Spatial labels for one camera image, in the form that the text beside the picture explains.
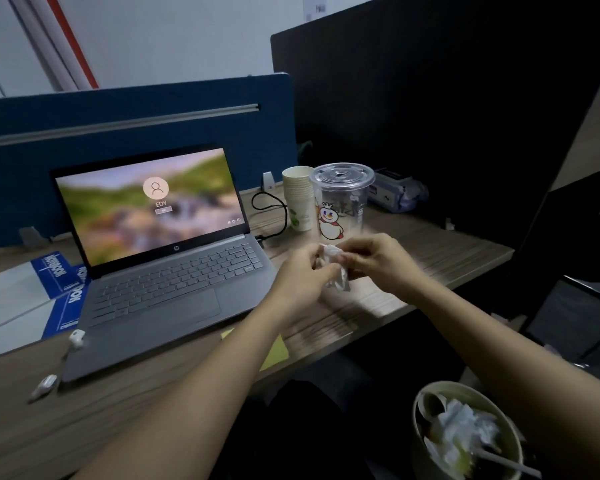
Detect person's left forearm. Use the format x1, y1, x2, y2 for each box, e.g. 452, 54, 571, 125
75, 299, 306, 480

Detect black divider panel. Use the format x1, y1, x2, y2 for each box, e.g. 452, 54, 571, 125
269, 0, 600, 251

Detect silver divider rail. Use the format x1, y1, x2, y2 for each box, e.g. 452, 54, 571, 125
0, 103, 261, 148

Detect pale round trash bin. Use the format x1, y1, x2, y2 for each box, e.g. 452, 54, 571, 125
411, 380, 525, 480

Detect person's dark trousers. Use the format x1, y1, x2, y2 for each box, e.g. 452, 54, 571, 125
215, 379, 381, 480

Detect yellow sticky note pad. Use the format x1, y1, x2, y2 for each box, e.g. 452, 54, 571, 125
219, 327, 291, 373

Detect black chair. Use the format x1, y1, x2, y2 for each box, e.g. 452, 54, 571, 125
522, 162, 600, 375

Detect stack of white paper cups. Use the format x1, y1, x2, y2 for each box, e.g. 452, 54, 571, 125
281, 165, 317, 233

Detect silver laptop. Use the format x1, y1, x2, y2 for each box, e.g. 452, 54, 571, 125
49, 144, 281, 385

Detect black cable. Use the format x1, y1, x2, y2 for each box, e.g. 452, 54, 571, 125
249, 189, 290, 243

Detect white tube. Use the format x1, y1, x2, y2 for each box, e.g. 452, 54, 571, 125
25, 0, 93, 91
7, 0, 79, 91

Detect blue plastic tissue pack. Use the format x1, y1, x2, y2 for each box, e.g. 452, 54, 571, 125
367, 168, 430, 214

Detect person's left hand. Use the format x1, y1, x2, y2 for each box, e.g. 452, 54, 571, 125
267, 243, 342, 328

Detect clear cartoon plastic cup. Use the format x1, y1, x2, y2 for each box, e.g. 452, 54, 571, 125
309, 162, 376, 245

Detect person's right hand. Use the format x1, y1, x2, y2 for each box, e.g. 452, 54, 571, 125
337, 233, 427, 305

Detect blue desk divider panel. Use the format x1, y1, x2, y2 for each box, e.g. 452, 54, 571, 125
0, 72, 299, 248

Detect person's right forearm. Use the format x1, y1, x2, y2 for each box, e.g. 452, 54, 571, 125
405, 282, 600, 480

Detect white paper notice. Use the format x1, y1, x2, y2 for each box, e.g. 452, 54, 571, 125
302, 0, 329, 23

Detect white tissue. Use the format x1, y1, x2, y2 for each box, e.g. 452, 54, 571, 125
313, 243, 351, 291

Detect wooden desk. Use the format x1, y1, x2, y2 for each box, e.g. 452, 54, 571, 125
0, 182, 516, 480

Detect blue and white notebook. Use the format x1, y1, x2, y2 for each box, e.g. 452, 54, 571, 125
0, 251, 76, 337
72, 264, 91, 295
0, 289, 89, 364

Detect wad of white paper waste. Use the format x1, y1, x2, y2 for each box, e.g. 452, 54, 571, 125
422, 398, 502, 478

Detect white plastic stick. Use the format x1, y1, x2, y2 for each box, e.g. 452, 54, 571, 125
475, 447, 543, 479

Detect red strip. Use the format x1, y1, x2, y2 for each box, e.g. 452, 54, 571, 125
45, 0, 100, 89

